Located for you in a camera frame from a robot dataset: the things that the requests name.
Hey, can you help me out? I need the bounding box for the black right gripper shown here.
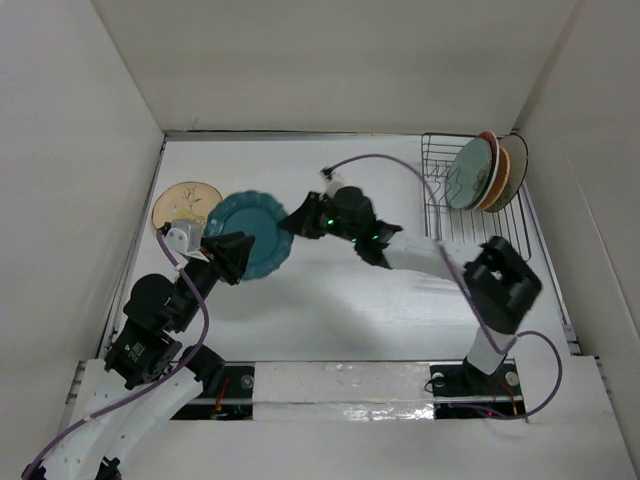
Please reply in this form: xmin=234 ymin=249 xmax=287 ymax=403
xmin=280 ymin=189 xmax=360 ymax=243

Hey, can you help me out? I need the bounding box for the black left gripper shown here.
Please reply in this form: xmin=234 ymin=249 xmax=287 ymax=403
xmin=173 ymin=229 xmax=255 ymax=330

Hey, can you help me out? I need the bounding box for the dark teal scalloped plate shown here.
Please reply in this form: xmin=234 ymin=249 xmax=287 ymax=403
xmin=204 ymin=190 xmax=293 ymax=281

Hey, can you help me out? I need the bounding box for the beige plate with bird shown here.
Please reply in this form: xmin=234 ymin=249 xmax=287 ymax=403
xmin=151 ymin=181 xmax=223 ymax=229

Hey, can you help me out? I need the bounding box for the light green plate with flower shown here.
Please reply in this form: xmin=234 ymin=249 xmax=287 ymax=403
xmin=445 ymin=138 xmax=493 ymax=209

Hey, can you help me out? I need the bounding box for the red plate with teal flower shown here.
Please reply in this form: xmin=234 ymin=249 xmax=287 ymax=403
xmin=470 ymin=131 xmax=505 ymax=210

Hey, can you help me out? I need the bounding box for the orange woven plate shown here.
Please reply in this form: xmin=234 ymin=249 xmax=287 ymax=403
xmin=478 ymin=146 xmax=511 ymax=211

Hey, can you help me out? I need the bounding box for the grey plate with tree branches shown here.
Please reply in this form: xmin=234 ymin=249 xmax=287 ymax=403
xmin=486 ymin=134 xmax=529 ymax=213

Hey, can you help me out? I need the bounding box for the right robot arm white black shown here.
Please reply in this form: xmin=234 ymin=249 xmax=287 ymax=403
xmin=278 ymin=181 xmax=542 ymax=393

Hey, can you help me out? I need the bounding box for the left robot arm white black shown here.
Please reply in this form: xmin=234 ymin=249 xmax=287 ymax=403
xmin=22 ymin=225 xmax=255 ymax=479

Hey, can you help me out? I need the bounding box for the white foam front bar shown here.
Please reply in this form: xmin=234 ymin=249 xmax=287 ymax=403
xmin=252 ymin=362 xmax=435 ymax=422

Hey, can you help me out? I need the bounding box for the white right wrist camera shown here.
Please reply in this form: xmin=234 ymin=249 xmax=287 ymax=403
xmin=321 ymin=167 xmax=346 ymax=197

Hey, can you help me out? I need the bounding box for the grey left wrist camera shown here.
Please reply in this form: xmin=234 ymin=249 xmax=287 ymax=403
xmin=160 ymin=219 xmax=204 ymax=256

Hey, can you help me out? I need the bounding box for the black wire dish rack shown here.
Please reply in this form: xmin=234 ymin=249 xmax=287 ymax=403
xmin=421 ymin=133 xmax=531 ymax=261

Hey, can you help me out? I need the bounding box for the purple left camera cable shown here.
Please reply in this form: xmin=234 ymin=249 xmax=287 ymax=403
xmin=22 ymin=232 xmax=210 ymax=480

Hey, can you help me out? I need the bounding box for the purple camera cable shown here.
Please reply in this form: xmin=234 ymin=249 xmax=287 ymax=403
xmin=322 ymin=153 xmax=564 ymax=419
xmin=22 ymin=232 xmax=210 ymax=480

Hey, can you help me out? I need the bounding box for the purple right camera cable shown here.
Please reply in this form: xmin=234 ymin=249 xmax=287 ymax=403
xmin=322 ymin=153 xmax=564 ymax=419

